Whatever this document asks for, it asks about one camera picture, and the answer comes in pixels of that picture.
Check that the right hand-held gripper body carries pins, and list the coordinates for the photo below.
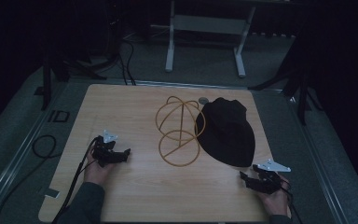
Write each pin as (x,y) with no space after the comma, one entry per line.
(272,177)

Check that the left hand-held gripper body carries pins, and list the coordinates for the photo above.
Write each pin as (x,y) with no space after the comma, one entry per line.
(105,154)

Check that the black hat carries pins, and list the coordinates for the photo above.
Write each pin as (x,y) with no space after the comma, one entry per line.
(227,133)

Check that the person's left hand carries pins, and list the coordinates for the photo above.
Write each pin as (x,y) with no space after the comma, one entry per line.
(97,171)

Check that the person's right hand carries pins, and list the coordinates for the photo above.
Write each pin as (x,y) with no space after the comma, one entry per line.
(275,202)

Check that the black tripod stand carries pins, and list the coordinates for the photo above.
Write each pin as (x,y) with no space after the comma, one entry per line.
(301,93)
(46,81)

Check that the grey round table grommet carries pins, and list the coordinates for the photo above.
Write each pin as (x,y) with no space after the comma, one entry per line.
(203,100)

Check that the white metal stand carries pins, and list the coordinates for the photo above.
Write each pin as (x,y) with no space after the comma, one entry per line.
(209,25)

